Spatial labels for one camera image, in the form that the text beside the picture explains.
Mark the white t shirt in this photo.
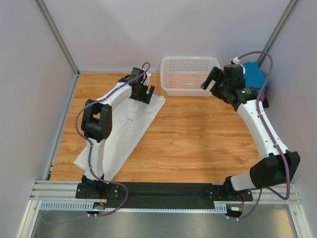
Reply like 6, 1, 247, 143
73, 93, 167, 181

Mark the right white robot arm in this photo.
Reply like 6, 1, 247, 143
201, 64, 300, 200

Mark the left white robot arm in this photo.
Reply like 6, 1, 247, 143
75, 62, 155, 199

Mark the blue folded t shirt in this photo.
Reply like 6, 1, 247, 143
243, 62, 266, 91

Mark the white plastic perforated basket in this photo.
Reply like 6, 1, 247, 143
160, 57, 220, 97

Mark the black folded t shirt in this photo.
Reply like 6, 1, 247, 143
263, 99, 269, 108

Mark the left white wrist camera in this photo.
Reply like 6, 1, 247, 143
143, 72, 152, 86

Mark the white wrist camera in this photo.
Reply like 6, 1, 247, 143
143, 72, 152, 86
231, 57, 240, 64

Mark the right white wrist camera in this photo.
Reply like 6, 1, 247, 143
231, 57, 240, 64

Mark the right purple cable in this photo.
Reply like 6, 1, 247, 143
226, 51, 292, 221

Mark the right aluminium frame post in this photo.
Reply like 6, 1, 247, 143
263, 0, 300, 53

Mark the aluminium frame post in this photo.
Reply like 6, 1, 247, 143
263, 0, 300, 53
34, 0, 80, 76

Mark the left aluminium frame post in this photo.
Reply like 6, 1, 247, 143
34, 0, 80, 76

